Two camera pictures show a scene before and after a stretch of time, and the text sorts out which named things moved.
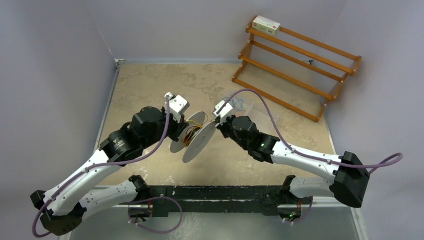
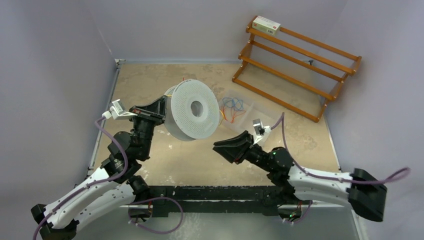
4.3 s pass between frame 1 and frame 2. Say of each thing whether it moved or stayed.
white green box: stayed
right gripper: moved
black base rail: stayed
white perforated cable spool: moved
